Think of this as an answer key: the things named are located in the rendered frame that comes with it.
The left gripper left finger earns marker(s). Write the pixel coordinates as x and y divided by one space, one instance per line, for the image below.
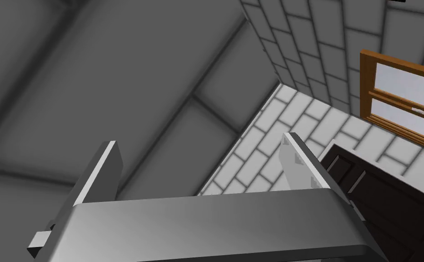
101 174

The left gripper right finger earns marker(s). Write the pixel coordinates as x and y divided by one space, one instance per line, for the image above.
299 167

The dark brown panelled door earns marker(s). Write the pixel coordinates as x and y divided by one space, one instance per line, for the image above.
386 196

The brown wooden window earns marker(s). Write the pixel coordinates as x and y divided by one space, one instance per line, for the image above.
404 92

